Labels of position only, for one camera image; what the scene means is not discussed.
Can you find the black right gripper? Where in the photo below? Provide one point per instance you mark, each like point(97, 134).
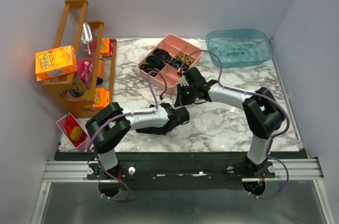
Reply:
point(180, 100)

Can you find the dark floral patterned necktie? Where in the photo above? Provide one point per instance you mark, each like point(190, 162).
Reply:
point(153, 131)

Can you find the pink divided organizer tray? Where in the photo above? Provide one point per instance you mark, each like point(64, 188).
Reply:
point(168, 76)

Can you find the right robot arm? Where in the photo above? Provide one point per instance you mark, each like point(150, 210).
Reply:
point(263, 114)

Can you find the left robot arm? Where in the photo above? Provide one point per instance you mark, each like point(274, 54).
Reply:
point(108, 127)

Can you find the dark blue floral rolled tie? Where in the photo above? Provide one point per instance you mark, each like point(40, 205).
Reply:
point(176, 63)

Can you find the yellow rolled tie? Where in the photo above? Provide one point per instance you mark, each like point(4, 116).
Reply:
point(184, 57)

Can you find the black gold rolled tie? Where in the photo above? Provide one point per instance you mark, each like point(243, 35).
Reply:
point(149, 69)

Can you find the teal rolled tie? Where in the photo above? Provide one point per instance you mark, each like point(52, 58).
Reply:
point(155, 61)

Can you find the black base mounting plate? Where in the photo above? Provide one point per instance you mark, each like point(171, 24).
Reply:
point(182, 171)

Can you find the translucent blue plastic tub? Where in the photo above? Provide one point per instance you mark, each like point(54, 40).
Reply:
point(239, 48)

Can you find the small orange box lower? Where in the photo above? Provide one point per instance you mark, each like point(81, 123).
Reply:
point(101, 99)

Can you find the small orange box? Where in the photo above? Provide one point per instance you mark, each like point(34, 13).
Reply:
point(106, 47)
point(101, 99)

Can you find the orange bottle on rack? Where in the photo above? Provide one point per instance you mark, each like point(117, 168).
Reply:
point(100, 72)

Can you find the small orange box upper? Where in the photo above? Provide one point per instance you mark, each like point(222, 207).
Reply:
point(106, 47)

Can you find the pink product box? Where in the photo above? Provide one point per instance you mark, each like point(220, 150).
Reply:
point(84, 69)

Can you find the pink bin with fruit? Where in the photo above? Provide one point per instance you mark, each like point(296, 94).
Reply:
point(74, 132)

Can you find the dark tin can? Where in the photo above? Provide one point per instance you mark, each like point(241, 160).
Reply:
point(78, 88)

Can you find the metal scoop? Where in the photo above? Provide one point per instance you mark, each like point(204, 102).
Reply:
point(86, 36)

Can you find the orange Scrub Daddy box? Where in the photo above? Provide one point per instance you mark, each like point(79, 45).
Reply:
point(55, 62)

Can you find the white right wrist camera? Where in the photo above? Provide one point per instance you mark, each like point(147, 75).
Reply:
point(183, 81)

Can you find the aluminium rail frame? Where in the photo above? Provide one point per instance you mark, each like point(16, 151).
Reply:
point(76, 172)

